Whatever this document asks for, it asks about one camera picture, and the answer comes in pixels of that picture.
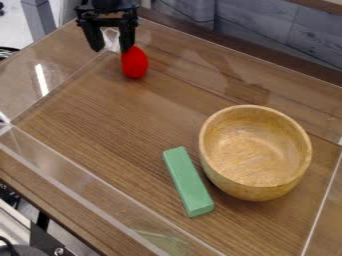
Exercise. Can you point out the grey table leg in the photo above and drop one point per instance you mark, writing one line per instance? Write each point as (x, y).
(39, 17)

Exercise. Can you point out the wooden bowl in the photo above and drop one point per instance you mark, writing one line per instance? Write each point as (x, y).
(256, 152)

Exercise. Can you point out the black clamp device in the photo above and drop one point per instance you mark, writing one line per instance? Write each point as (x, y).
(33, 247)

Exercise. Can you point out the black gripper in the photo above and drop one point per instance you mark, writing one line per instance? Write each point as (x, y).
(109, 13)

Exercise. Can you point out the green rectangular block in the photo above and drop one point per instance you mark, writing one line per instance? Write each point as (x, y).
(192, 189)

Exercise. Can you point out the red plush strawberry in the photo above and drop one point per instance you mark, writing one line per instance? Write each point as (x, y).
(134, 63)

